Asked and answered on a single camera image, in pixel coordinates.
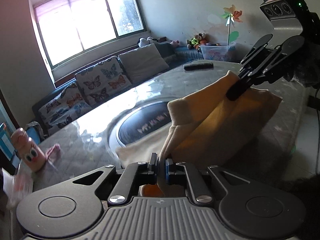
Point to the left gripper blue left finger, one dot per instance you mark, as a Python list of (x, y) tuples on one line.
[(130, 179)]

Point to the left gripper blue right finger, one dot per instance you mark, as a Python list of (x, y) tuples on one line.
[(187, 175)]

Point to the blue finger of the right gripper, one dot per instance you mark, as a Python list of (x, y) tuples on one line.
[(255, 56), (279, 63)]

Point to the cream sweatshirt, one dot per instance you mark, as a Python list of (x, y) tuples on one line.
[(209, 129)]

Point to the paper pinwheel flower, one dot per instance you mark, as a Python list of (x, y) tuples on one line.
[(231, 15)]

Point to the clear plastic storage box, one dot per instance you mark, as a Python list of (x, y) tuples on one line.
[(219, 53)]

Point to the black induction cooktop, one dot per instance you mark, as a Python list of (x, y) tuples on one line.
[(141, 122)]

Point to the black remote control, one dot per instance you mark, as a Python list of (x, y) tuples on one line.
[(198, 66)]

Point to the colourful plush toy pile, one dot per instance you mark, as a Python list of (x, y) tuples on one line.
[(197, 40)]

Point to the blue sofa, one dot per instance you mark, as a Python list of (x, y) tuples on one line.
[(174, 57)]

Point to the pink hair scrunchie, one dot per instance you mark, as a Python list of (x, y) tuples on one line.
[(53, 153)]

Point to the left butterfly cushion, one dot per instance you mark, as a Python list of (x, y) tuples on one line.
[(64, 109)]

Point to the butterfly cushion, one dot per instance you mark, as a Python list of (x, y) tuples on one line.
[(64, 109), (102, 80)]

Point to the right butterfly cushion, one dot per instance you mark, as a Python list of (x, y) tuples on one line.
[(102, 80)]

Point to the pink cartoon water bottle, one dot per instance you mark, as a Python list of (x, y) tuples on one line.
[(28, 151)]

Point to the plain grey cushion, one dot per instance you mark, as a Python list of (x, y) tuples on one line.
[(143, 63)]

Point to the grey blanket on sofa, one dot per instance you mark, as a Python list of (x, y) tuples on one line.
[(35, 131)]

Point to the white plush toy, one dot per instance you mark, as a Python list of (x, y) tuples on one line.
[(146, 41)]

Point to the white pink tissue box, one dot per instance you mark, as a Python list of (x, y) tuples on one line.
[(16, 187)]

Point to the blue cabinet in doorway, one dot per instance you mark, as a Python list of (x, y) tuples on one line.
[(7, 148)]

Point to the window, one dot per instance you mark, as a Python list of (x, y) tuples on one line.
[(69, 28)]

